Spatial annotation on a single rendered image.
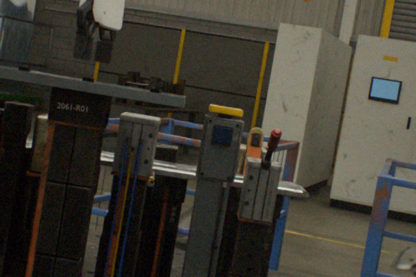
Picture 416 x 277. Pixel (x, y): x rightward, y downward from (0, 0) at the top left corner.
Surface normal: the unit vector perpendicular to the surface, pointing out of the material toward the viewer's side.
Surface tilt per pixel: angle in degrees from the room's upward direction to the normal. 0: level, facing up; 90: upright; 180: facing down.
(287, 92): 90
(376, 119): 90
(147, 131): 90
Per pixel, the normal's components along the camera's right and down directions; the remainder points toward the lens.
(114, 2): 0.95, 0.17
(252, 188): 0.01, 0.06
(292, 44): -0.31, 0.00
